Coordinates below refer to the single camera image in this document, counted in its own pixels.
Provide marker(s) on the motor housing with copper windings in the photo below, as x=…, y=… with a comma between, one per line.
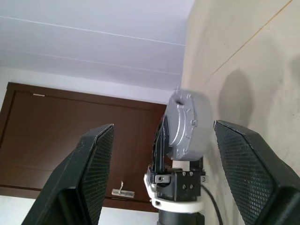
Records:
x=202, y=122

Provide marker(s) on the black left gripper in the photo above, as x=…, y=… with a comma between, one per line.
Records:
x=187, y=187

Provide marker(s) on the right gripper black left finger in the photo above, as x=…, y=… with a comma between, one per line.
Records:
x=70, y=175

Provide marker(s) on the brown wooden door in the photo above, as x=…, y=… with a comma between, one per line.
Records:
x=70, y=122

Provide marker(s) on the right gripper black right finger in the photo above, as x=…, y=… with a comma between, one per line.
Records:
x=253, y=168

